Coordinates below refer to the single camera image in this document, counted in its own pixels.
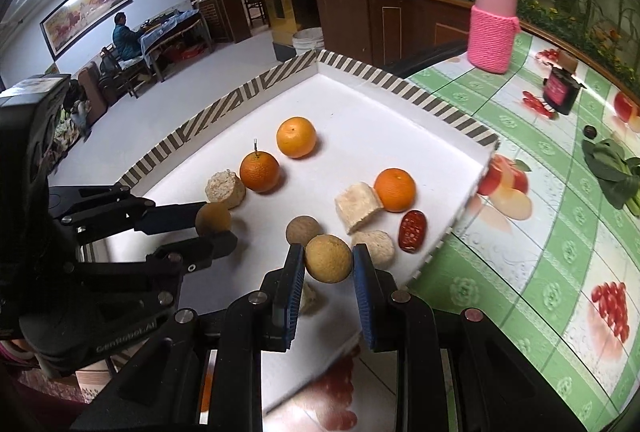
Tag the orange with stem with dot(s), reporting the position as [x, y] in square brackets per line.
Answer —
[260, 174]

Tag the jar with pink knitted sleeve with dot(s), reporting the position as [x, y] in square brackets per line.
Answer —
[492, 32]

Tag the white tray with striped rim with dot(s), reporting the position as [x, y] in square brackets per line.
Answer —
[360, 122]

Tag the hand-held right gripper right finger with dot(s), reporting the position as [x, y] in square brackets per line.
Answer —
[362, 297]

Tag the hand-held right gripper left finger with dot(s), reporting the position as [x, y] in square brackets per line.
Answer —
[292, 297]

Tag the small dark round fruit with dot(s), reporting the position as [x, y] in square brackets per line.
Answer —
[591, 132]

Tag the black chair back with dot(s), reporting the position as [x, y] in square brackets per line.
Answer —
[430, 53]

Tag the brown wooden cabinet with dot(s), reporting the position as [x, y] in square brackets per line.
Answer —
[380, 22]

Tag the round beige slice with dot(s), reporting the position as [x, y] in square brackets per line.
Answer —
[379, 246]

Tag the white bucket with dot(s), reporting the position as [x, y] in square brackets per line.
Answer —
[307, 43]

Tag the deep orange mandarin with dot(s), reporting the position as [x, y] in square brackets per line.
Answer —
[395, 189]

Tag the red patterned cloth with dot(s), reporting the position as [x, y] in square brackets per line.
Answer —
[50, 387]

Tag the brown sofa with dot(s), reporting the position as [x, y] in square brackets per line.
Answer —
[92, 92]

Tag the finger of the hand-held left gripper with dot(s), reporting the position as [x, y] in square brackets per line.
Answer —
[215, 247]
[170, 217]

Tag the tan round longan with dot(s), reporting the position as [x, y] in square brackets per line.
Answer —
[328, 258]

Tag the green fruit-printed tablecloth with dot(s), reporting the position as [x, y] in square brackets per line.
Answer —
[530, 222]

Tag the brown round nut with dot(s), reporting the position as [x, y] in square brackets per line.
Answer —
[301, 228]
[213, 218]

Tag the dark wooden chair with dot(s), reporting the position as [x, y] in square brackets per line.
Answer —
[252, 2]

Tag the small dark red jar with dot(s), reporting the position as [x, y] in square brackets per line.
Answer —
[560, 91]

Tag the red date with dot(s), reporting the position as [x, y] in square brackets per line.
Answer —
[412, 231]

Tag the table with blue cloth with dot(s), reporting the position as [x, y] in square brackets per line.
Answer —
[172, 29]

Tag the framed wall painting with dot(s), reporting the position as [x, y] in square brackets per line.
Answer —
[85, 14]

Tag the beige fibrous block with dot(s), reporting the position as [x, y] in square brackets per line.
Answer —
[357, 207]

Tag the large orange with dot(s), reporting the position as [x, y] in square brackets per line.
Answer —
[296, 137]

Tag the green bok choy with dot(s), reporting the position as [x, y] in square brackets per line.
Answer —
[612, 172]

